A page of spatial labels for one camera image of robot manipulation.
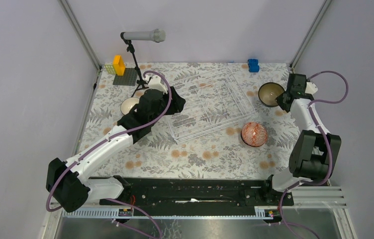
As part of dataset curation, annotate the black microphone tripod stand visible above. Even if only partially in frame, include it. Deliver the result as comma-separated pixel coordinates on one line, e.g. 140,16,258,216
123,39,149,97

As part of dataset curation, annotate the floral table mat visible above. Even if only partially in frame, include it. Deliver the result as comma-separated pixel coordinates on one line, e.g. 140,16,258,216
93,63,300,180

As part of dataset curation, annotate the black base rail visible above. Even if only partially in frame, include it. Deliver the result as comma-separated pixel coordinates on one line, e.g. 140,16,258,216
116,176,294,217

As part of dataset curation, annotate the pink patterned bowl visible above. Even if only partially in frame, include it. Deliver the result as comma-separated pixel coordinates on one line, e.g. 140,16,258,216
240,122,268,147

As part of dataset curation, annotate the yellow toy block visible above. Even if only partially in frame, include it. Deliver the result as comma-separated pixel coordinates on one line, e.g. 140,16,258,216
112,55,126,76

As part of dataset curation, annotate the dark blue floral bowl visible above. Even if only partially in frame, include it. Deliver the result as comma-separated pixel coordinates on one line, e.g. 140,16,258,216
258,82,285,107

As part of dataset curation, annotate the white wire dish rack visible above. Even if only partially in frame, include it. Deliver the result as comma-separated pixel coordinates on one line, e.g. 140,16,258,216
166,66,255,143

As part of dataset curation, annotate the light green toy block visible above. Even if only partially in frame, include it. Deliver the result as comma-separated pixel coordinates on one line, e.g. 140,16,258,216
104,64,116,75

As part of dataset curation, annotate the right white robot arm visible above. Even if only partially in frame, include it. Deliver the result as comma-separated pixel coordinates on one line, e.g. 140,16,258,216
261,73,342,205

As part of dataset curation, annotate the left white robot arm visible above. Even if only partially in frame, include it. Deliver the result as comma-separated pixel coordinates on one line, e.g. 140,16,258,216
46,87,186,212

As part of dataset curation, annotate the grey microphone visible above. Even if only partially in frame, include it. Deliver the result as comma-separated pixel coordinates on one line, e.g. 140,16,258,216
120,29,166,43

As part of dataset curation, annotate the blue toy block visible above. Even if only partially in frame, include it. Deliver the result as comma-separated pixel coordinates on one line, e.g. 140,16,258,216
247,59,260,73

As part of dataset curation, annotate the grey toy baseplate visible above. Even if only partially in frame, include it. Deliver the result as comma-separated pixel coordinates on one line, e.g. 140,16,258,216
112,68,138,86

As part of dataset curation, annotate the teal bowl cream interior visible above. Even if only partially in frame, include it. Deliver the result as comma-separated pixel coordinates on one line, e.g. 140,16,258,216
120,97,139,115

